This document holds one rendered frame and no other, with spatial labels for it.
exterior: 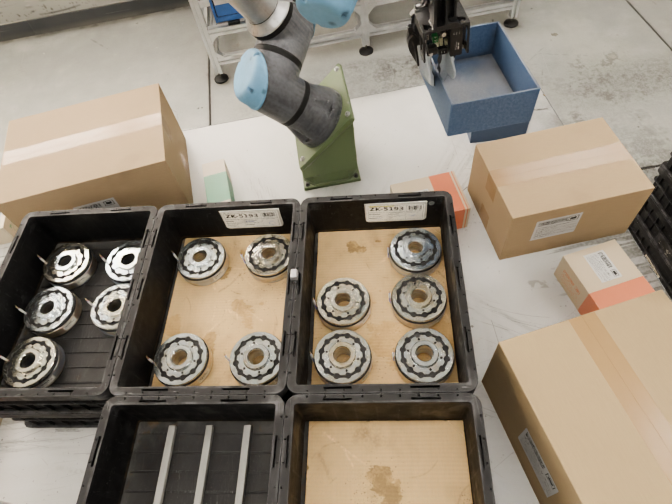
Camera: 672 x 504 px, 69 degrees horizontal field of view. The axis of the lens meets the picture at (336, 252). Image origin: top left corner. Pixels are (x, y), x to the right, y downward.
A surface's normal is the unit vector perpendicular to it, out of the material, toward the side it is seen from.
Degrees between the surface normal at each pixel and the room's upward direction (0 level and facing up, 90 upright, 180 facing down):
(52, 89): 0
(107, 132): 0
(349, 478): 0
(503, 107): 90
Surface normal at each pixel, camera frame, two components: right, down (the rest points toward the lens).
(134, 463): -0.11, -0.54
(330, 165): 0.15, 0.82
